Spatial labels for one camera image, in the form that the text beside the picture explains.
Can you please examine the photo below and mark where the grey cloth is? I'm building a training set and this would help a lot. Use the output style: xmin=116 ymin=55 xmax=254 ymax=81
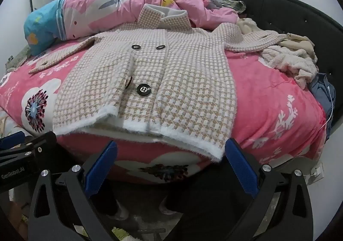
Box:
xmin=206 ymin=0 xmax=223 ymax=10

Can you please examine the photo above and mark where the white cable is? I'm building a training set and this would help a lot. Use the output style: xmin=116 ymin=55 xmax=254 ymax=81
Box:
xmin=323 ymin=84 xmax=336 ymax=140

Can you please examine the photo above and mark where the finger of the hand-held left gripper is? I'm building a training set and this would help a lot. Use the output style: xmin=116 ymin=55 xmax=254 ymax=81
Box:
xmin=0 ymin=131 xmax=57 ymax=161
xmin=0 ymin=131 xmax=25 ymax=151

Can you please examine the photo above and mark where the green patterned cloth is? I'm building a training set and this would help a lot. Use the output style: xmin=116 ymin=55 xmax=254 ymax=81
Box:
xmin=5 ymin=47 xmax=31 ymax=70

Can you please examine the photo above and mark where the beige smooth garment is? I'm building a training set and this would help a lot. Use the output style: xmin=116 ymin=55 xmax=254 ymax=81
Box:
xmin=236 ymin=17 xmax=318 ymax=66

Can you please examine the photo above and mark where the black padded headboard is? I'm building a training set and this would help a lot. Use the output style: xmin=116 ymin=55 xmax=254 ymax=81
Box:
xmin=225 ymin=0 xmax=343 ymax=134

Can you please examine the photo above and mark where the blue denim garment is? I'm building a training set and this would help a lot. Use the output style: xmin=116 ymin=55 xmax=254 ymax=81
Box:
xmin=308 ymin=72 xmax=337 ymax=134

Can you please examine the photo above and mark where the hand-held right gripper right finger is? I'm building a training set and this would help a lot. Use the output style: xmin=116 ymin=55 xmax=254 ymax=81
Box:
xmin=224 ymin=138 xmax=314 ymax=241

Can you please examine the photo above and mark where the pink and blue quilt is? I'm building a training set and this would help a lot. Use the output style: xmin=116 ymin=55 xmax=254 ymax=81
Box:
xmin=24 ymin=0 xmax=239 ymax=55

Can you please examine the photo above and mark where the pink floral blanket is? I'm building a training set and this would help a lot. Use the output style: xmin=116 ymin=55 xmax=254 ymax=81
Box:
xmin=0 ymin=40 xmax=329 ymax=185

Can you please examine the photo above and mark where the plaid cloth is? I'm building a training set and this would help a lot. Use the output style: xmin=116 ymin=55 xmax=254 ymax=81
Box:
xmin=221 ymin=0 xmax=246 ymax=14

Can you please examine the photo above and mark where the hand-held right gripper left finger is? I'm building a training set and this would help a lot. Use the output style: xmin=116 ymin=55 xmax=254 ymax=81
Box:
xmin=28 ymin=140 xmax=118 ymax=241

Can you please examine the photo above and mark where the beige houndstooth coat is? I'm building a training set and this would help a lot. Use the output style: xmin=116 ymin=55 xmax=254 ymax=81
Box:
xmin=28 ymin=4 xmax=287 ymax=162

